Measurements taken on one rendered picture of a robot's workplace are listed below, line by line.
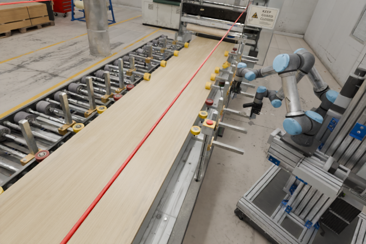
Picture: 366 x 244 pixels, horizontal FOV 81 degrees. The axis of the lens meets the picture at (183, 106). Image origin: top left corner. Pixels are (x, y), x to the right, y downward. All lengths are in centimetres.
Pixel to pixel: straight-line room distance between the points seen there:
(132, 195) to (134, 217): 13
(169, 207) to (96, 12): 453
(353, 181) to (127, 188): 141
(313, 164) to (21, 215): 175
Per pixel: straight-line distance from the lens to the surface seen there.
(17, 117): 220
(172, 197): 166
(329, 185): 170
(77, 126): 181
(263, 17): 412
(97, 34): 547
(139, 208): 128
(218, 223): 234
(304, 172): 169
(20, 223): 139
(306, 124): 159
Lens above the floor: 199
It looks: 33 degrees down
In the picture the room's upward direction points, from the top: 7 degrees clockwise
